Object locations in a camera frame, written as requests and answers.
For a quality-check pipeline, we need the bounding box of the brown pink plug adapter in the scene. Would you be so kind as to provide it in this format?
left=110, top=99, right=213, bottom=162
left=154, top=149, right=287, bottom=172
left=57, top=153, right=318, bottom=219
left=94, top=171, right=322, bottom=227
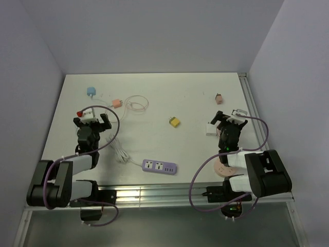
left=215, top=94, right=223, bottom=104

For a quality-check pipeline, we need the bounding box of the white plug adapter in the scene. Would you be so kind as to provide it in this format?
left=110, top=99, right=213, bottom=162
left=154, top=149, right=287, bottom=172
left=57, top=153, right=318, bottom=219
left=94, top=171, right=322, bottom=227
left=206, top=123, right=217, bottom=136

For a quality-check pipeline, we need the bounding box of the yellow plug adapter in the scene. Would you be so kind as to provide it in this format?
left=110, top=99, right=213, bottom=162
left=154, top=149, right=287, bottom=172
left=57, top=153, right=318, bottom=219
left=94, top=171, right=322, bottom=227
left=169, top=117, right=180, bottom=128

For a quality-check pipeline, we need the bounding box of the purple power strip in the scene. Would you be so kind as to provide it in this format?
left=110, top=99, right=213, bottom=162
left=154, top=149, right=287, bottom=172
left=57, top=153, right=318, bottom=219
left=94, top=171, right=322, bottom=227
left=142, top=160, right=177, bottom=175

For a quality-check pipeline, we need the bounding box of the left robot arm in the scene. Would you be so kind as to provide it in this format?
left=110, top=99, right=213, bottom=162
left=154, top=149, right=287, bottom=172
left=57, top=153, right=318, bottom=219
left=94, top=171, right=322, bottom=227
left=26, top=112, right=112, bottom=209

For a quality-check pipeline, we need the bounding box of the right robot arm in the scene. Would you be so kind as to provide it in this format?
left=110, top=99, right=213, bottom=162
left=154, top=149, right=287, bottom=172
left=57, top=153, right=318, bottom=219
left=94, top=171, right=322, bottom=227
left=203, top=110, right=293, bottom=203

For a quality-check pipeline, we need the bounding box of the blue plug adapter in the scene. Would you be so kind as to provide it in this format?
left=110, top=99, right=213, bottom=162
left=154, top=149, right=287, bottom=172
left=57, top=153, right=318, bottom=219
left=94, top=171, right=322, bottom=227
left=86, top=87, right=96, bottom=98

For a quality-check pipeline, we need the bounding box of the round pink power socket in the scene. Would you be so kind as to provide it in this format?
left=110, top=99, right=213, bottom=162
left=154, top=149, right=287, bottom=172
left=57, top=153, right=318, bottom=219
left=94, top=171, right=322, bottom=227
left=213, top=158, right=238, bottom=178

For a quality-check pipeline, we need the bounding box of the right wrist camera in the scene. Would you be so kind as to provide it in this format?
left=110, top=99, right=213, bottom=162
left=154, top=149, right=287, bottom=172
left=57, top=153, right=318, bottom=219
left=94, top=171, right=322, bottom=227
left=228, top=109, right=248, bottom=125

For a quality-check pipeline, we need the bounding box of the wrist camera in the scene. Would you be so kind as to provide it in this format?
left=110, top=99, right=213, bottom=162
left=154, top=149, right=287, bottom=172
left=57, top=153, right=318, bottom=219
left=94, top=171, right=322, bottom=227
left=228, top=109, right=248, bottom=125
left=77, top=108, right=98, bottom=124

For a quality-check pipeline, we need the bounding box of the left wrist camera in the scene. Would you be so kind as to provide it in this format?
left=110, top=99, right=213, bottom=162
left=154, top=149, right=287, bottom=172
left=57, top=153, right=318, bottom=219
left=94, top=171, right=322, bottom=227
left=77, top=108, right=98, bottom=124

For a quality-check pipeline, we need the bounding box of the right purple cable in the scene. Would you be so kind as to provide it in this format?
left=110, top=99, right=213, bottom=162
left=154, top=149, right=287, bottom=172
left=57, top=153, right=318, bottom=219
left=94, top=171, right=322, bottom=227
left=189, top=115, right=270, bottom=219

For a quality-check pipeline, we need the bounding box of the white power strip cable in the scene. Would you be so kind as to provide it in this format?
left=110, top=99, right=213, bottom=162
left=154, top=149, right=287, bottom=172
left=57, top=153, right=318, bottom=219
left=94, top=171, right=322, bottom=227
left=105, top=135, right=143, bottom=167

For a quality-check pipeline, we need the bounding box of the aluminium side rail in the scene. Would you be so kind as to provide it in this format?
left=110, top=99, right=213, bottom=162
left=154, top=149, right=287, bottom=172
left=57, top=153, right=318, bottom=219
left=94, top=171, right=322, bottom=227
left=237, top=73, right=266, bottom=145

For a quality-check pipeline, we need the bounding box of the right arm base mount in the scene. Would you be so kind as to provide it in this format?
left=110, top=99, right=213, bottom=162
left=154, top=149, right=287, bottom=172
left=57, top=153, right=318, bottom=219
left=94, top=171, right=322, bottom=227
left=202, top=185, right=252, bottom=219

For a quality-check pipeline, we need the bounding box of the aluminium front rail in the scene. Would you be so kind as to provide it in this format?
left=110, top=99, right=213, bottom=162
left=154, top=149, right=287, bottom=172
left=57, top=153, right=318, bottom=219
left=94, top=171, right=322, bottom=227
left=24, top=180, right=295, bottom=212

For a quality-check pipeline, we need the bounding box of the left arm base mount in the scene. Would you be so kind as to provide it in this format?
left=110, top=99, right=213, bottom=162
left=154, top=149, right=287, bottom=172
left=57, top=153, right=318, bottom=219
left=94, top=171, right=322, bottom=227
left=69, top=189, right=118, bottom=222

